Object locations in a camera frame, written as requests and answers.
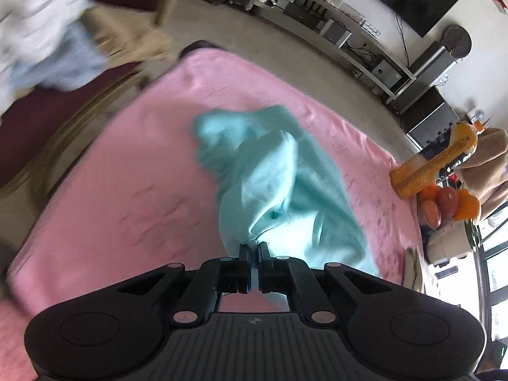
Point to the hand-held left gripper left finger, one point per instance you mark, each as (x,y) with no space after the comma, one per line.
(244,258)

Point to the pink dog-print blanket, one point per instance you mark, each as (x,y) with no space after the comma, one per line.
(139,166)

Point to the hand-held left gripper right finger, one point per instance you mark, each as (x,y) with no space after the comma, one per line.
(264,258)

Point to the pile of white and blue clothes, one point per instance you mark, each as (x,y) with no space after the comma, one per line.
(35,27)

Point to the small silver speaker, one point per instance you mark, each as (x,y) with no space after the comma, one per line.
(337,32)

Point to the round dark disc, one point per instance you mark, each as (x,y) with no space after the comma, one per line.
(456,41)

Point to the pinkish apple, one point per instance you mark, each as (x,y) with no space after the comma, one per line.
(430,213)

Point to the black cabinet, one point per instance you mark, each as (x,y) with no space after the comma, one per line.
(430,117)

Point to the small oranges in net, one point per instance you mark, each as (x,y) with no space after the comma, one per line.
(428,193)

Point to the small grey subwoofer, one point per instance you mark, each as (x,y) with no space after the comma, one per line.
(385,73)

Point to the large orange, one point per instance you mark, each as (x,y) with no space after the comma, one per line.
(467,206)

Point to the orange juice bottle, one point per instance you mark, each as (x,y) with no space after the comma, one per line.
(436,162)

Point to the teal t-shirt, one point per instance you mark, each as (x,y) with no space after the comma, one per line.
(278,166)

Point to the beige fluffy coat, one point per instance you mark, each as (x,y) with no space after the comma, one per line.
(488,166)

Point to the white cup with green lid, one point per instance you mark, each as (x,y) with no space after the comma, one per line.
(450,246)

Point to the red apple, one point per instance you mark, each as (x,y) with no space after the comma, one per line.
(447,202)

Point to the metal TV stand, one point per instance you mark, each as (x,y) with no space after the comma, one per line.
(337,49)

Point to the glass sliding doors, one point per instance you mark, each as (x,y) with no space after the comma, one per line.
(498,285)

